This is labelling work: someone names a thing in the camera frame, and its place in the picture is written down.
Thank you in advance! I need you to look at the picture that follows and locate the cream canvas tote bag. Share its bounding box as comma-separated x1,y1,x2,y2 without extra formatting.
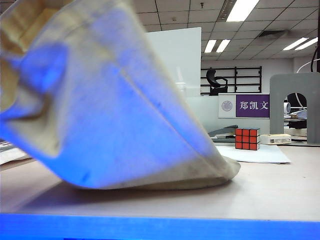
0,0,241,191

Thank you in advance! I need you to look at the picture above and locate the frosted glass partition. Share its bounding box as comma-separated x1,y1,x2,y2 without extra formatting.
186,96,271,136

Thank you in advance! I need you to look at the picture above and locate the grey stapler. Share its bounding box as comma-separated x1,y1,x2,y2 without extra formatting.
208,124,240,140

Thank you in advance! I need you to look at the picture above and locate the black office chair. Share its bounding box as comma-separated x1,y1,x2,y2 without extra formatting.
206,69,229,97

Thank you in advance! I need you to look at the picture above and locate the Rubik's cube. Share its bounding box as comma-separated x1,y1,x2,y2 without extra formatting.
234,127,261,151

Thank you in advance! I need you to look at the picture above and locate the ceiling light panel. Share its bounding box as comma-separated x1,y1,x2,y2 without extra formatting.
283,37,310,52
216,39,231,53
226,0,261,23
204,39,217,54
294,37,320,51

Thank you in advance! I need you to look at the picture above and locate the purple name plate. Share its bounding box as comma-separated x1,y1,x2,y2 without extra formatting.
218,93,271,119

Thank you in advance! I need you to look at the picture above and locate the blue foreground bar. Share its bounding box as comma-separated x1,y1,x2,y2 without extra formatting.
0,212,320,240

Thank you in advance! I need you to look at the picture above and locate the white paper sheet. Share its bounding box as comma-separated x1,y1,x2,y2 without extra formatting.
216,144,291,165

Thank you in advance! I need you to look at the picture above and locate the cream rectangular box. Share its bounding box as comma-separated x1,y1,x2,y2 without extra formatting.
259,133,292,146

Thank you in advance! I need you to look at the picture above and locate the grey metal bookend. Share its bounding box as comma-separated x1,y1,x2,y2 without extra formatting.
269,72,320,145

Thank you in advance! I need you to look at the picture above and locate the ceiling air vent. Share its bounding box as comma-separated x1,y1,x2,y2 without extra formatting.
257,29,288,38

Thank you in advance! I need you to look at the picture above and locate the stack of white papers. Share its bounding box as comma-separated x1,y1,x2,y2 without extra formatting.
0,140,15,153

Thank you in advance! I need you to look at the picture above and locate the black wall rack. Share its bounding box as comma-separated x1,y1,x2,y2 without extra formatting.
200,66,263,95

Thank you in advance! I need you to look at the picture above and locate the white curved cable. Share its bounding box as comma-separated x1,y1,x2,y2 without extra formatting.
296,59,320,74

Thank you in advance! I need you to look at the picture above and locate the black hanging cable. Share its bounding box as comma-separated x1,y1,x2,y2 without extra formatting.
310,43,320,71

